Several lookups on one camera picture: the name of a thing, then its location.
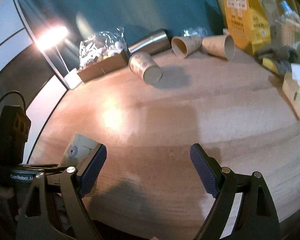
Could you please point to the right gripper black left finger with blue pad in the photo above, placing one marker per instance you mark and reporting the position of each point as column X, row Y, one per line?
column 53, row 207

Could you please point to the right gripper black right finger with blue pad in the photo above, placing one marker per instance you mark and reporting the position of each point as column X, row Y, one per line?
column 257, row 216

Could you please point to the patterned paper cup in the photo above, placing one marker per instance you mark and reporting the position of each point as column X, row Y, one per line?
column 78, row 149

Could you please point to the paper cup with pink prints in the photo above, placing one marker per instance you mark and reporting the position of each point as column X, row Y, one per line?
column 142, row 64

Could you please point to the plain brown paper cup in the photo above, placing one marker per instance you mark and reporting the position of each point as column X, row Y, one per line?
column 221, row 46

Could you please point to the brown paper cup open end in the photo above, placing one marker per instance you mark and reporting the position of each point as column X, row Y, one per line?
column 184, row 46

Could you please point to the yellow tissue pack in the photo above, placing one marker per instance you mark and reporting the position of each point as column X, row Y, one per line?
column 291, row 88

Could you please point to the brown cardboard tray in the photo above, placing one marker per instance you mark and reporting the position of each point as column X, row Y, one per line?
column 104, row 67

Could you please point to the grey work glove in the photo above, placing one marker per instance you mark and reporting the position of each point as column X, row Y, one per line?
column 281, row 56

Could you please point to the white desk lamp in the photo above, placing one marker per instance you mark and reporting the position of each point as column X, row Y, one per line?
column 49, row 40

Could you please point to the clear bag of snacks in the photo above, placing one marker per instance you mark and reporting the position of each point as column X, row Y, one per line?
column 100, row 46

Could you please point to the white woven basket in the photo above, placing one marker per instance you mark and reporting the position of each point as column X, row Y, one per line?
column 288, row 29

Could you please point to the crumpled clear plastic wrapper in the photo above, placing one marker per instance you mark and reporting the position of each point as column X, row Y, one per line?
column 198, row 31

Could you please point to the stainless steel tumbler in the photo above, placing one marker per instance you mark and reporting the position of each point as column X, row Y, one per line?
column 152, row 44

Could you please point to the orange paper bag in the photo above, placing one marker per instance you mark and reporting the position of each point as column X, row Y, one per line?
column 247, row 24

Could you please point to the yellow and green curtain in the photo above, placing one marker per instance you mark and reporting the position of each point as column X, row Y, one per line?
column 138, row 18

